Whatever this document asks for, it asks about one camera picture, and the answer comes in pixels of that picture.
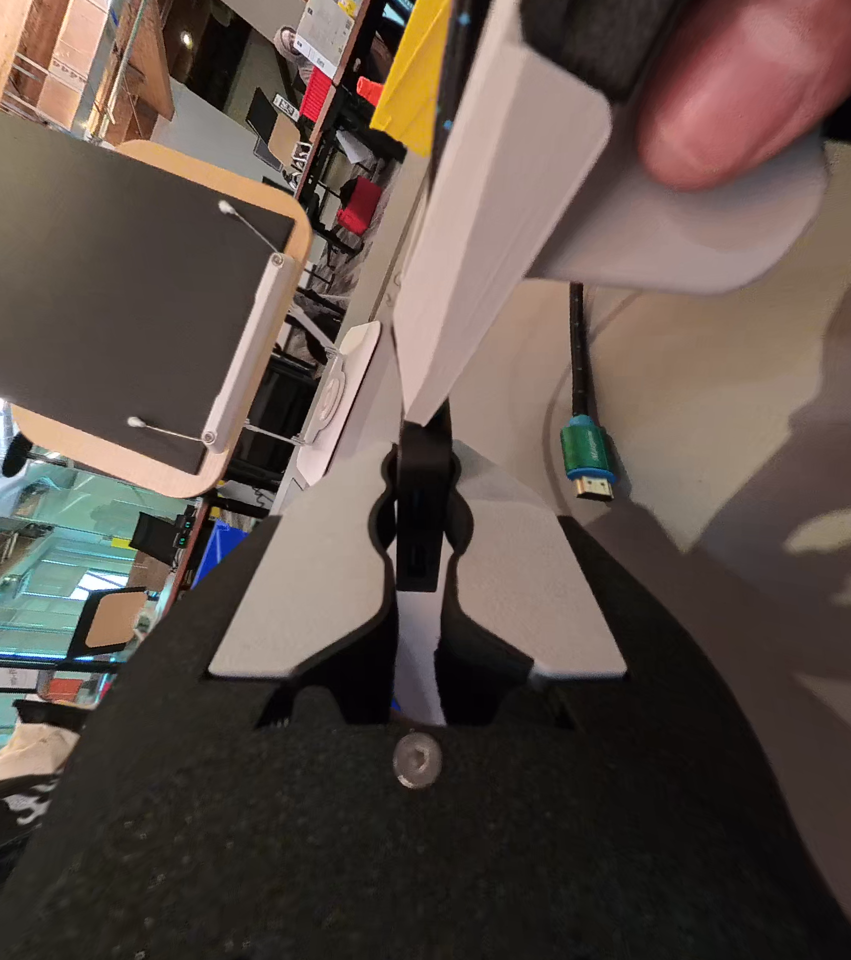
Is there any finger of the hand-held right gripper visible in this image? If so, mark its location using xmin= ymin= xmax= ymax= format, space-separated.
xmin=392 ymin=0 xmax=614 ymax=430

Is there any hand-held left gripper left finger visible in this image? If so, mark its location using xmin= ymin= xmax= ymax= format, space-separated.
xmin=208 ymin=441 xmax=402 ymax=726

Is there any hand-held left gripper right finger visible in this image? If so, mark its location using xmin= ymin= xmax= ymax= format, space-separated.
xmin=433 ymin=442 xmax=629 ymax=726

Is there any black HDMI switch box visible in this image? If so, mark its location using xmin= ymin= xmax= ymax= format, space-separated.
xmin=394 ymin=420 xmax=458 ymax=594

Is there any thick braided HDMI cable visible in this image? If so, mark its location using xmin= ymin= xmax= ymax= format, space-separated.
xmin=560 ymin=281 xmax=625 ymax=505

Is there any grey desk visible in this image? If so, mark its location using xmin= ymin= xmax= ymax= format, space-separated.
xmin=271 ymin=142 xmax=851 ymax=960

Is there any person's right hand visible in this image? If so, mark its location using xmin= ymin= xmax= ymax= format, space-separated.
xmin=637 ymin=0 xmax=851 ymax=194

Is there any small blue plastic bin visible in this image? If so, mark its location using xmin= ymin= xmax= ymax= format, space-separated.
xmin=189 ymin=521 xmax=254 ymax=590

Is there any chair with wooden back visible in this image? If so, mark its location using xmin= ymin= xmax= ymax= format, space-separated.
xmin=65 ymin=587 xmax=149 ymax=657
xmin=245 ymin=86 xmax=307 ymax=174

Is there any beige hoodie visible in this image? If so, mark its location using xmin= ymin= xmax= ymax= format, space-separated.
xmin=0 ymin=723 xmax=85 ymax=785

